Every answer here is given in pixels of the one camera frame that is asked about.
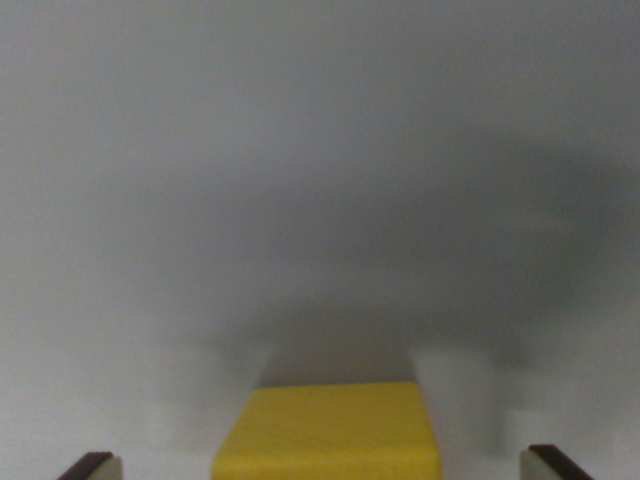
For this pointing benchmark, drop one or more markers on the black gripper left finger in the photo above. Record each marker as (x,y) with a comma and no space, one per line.
(95,467)

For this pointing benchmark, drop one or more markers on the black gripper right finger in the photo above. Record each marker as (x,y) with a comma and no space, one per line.
(545,466)

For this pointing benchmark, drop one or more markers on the yellow cube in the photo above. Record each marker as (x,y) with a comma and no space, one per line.
(330,430)

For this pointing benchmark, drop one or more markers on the grey plastic bin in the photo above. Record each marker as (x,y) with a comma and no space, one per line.
(280,175)

